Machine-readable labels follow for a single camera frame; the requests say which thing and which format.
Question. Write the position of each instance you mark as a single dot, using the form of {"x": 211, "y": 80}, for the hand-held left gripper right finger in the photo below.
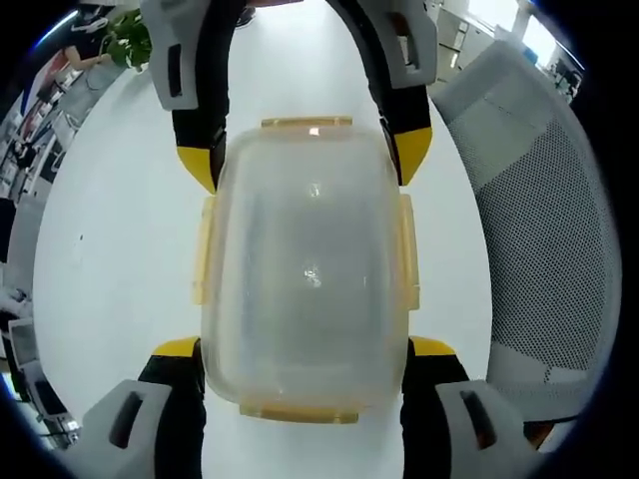
{"x": 429, "y": 399}

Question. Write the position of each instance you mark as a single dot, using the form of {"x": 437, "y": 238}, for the grey mesh office chair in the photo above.
{"x": 544, "y": 224}

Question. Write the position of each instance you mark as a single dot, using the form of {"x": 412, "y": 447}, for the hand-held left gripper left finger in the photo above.
{"x": 175, "y": 399}

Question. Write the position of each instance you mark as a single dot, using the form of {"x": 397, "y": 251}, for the clear plastic buckle container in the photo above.
{"x": 304, "y": 274}

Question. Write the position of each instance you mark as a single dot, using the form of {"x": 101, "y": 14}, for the green potted plant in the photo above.
{"x": 132, "y": 45}

